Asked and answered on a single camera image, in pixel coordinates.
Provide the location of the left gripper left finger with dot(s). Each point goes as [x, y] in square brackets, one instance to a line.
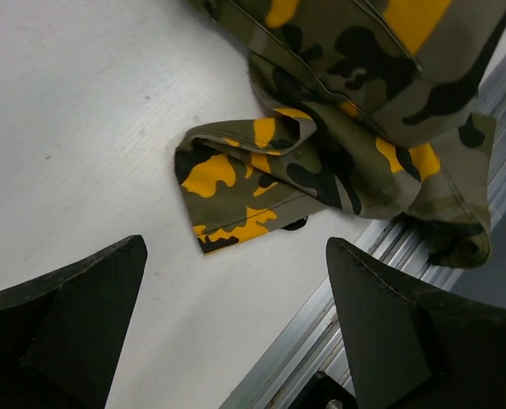
[62, 333]

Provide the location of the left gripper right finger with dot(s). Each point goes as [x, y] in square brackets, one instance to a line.
[410, 344]

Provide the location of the olive yellow camouflage trousers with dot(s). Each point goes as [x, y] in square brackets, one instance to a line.
[371, 109]

